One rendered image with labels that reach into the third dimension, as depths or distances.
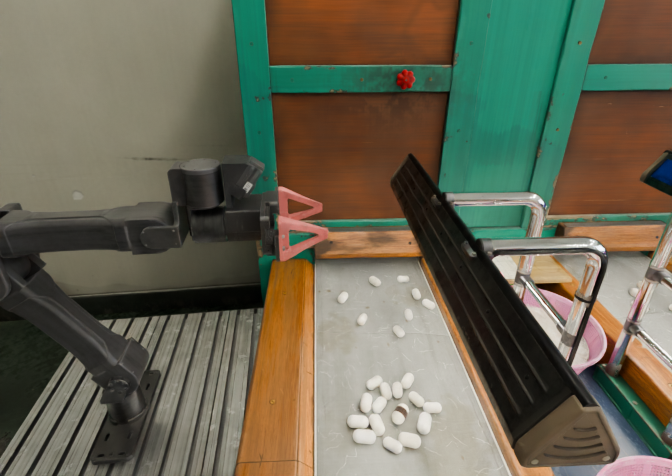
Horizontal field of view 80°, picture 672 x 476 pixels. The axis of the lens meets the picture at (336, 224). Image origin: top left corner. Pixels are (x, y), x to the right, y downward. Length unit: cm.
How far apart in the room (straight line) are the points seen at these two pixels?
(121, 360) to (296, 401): 31
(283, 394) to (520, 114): 84
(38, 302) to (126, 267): 149
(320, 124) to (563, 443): 81
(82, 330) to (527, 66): 106
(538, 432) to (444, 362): 52
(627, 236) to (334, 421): 95
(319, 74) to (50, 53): 127
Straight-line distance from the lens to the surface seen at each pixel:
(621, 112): 126
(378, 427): 74
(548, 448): 39
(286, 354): 85
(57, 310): 79
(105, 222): 66
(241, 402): 91
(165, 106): 188
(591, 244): 58
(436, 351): 91
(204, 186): 60
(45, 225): 70
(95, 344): 81
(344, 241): 106
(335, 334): 92
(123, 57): 190
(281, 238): 58
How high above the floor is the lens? 136
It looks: 27 degrees down
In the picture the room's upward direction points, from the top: straight up
